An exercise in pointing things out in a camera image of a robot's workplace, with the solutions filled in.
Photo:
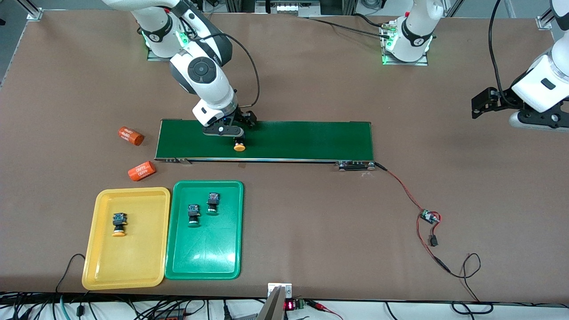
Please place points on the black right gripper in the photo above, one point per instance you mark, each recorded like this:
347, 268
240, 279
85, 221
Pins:
242, 118

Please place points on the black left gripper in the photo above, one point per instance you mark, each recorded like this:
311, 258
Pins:
501, 98

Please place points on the yellow mushroom push button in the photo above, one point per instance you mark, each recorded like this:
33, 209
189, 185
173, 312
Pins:
239, 146
119, 220

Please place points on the green mushroom push button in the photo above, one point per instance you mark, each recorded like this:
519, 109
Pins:
213, 197
193, 209

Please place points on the orange 4680 battery cylinder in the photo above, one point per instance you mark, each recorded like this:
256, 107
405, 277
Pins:
142, 171
130, 135

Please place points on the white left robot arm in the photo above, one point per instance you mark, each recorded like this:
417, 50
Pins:
542, 84

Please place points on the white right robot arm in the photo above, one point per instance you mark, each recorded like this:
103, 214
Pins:
204, 75

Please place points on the green conveyor belt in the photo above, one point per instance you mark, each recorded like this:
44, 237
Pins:
311, 142

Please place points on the silver equipment box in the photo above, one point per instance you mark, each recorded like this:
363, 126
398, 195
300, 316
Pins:
286, 6

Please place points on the small black controller board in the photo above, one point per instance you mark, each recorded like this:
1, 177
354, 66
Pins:
429, 216

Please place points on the green plastic tray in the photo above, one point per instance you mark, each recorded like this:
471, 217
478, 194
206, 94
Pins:
204, 249

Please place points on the yellow plastic tray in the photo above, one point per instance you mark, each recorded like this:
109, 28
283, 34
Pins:
129, 258

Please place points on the red LED display module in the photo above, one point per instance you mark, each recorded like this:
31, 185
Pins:
290, 305

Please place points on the grey metal beam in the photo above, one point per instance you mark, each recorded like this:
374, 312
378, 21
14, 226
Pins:
271, 309

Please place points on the red clip lead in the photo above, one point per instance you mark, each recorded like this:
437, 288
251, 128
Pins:
321, 306

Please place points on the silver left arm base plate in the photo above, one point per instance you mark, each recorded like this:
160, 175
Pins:
400, 63

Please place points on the aluminium frame profile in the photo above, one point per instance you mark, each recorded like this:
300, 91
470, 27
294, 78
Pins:
35, 14
544, 22

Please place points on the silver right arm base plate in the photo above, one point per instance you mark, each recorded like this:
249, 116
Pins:
155, 57

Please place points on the black inline switch red lead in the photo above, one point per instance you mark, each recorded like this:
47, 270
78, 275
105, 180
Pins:
434, 242

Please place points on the silver mount bracket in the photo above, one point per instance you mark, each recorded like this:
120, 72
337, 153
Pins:
286, 289

